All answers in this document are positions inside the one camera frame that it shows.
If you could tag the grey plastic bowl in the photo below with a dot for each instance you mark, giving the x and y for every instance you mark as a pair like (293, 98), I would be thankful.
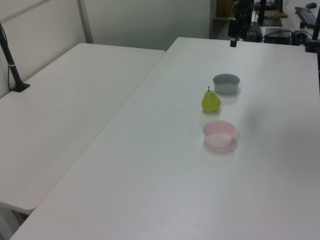
(226, 85)

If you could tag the black camera pole with base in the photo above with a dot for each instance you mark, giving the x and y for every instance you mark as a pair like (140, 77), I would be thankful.
(11, 67)

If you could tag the wooden shelf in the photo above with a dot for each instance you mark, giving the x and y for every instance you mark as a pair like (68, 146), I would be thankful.
(223, 8)

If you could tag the black computer mouse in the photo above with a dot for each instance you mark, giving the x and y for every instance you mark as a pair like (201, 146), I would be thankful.
(311, 4)

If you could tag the black monitor stand pole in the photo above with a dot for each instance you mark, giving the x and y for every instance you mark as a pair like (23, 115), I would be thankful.
(262, 11)

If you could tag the black computer keyboard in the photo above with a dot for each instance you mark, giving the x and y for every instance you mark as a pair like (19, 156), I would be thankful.
(306, 15)

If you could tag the black clamp pole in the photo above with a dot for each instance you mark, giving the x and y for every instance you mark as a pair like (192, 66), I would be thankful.
(314, 37)

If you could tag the pink plastic bowl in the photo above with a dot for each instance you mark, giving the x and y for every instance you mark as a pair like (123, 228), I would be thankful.
(219, 135)

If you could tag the white partition frame post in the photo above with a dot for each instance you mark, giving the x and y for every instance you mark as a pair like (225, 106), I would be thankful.
(86, 22)

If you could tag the brown wooden desk board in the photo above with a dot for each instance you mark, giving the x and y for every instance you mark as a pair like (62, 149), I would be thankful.
(273, 13)

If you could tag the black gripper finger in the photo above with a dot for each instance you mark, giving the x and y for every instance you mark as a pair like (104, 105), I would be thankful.
(232, 32)
(240, 30)

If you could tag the black equipment box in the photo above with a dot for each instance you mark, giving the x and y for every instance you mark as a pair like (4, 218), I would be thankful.
(278, 35)

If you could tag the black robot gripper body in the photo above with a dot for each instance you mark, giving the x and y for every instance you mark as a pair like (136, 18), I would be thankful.
(242, 9)

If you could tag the white adjoining table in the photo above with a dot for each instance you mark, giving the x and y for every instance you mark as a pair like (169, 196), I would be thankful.
(65, 120)

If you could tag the green pear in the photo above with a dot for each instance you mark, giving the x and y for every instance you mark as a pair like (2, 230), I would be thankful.
(211, 103)

